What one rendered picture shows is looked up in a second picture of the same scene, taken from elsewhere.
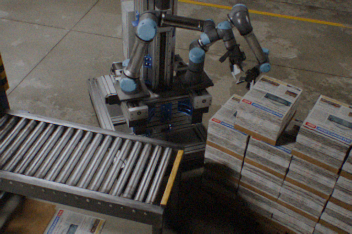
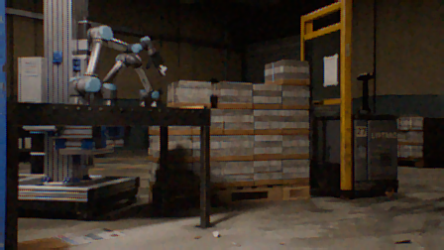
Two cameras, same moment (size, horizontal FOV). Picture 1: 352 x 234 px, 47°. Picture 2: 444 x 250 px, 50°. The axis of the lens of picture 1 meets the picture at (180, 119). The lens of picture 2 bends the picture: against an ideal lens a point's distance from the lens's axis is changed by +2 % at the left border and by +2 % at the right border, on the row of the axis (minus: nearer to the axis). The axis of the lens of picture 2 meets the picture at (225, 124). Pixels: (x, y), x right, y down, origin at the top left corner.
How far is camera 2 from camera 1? 318 cm
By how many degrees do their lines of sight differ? 62
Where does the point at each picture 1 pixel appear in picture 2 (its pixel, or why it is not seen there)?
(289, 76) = not seen: hidden behind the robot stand
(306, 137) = (228, 89)
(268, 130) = (203, 96)
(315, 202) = (248, 141)
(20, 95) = not seen: outside the picture
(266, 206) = (217, 172)
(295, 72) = not seen: hidden behind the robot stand
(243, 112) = (183, 89)
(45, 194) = (122, 116)
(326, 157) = (243, 98)
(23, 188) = (101, 114)
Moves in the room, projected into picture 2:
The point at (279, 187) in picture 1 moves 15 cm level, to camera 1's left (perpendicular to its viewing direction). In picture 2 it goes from (222, 143) to (211, 144)
